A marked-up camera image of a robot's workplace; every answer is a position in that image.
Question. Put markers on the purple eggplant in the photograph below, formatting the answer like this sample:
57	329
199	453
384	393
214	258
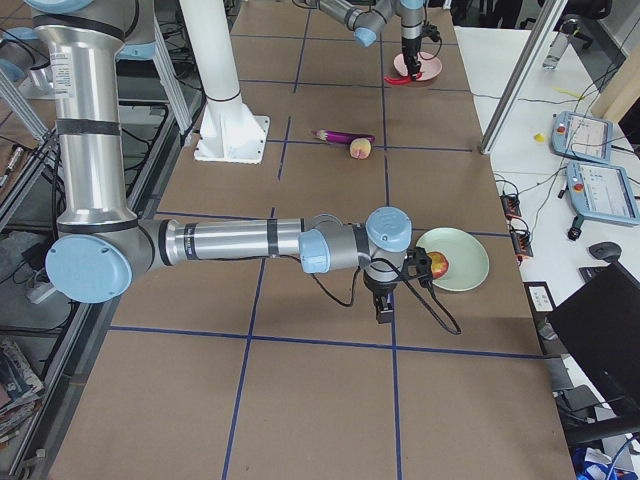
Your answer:
337	137

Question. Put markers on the plastic water bottle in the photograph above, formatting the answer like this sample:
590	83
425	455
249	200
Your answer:
560	43

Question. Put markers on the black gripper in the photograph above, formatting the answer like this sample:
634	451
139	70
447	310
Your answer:
378	288
411	46

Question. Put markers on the blue teach pendant near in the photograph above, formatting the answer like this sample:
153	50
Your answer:
601	193

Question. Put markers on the aluminium frame post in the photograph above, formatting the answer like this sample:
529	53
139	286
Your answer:
549	15

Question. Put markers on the black laptop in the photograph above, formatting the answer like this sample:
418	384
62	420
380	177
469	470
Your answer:
599	326

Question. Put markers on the green plastic plate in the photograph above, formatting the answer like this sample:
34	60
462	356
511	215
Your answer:
468	261

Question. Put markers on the blue teach pendant far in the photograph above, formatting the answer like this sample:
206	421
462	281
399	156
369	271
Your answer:
581	137

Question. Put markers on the brown paper table cover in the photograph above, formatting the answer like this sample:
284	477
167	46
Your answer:
253	370

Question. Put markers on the black computer mouse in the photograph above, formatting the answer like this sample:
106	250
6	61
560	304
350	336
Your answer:
606	251

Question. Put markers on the blue teach pendant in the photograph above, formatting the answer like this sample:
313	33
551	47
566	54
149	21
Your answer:
601	193
581	137

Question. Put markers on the pale green pink peach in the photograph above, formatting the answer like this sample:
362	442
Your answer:
360	148

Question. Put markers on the red chili pepper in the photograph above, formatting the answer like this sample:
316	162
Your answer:
402	80

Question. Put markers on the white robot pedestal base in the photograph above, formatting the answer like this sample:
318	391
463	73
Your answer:
229	131

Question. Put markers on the pink plastic plate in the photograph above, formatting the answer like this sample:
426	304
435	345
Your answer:
431	66

